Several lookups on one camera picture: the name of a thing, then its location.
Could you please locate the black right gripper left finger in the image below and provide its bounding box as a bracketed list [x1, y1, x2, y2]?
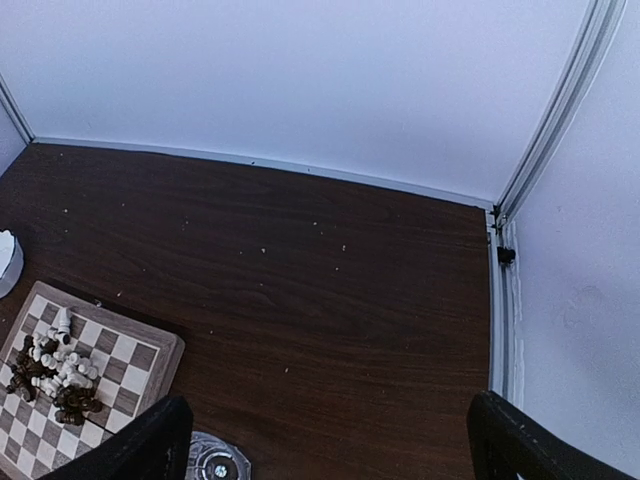
[47, 396, 193, 480]

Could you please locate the white chess king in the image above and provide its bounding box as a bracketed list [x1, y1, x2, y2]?
[55, 307, 71, 345]

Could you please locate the aluminium frame post left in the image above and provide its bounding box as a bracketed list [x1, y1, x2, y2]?
[0, 75, 35, 144]

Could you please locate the clear plastic cup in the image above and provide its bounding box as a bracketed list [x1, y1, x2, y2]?
[185, 431, 252, 480]

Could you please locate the wooden chess board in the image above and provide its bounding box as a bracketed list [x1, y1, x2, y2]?
[1, 281, 185, 479]

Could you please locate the aluminium frame post right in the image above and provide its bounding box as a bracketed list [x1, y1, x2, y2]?
[493, 0, 627, 228]

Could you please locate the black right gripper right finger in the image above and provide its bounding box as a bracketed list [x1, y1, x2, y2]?
[467, 391, 630, 479]

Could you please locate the white round bowl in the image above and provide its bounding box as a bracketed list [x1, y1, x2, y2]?
[0, 230, 24, 298]

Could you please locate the aluminium frame post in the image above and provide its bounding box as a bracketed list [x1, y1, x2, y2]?
[493, 0, 627, 228]
[0, 75, 35, 144]

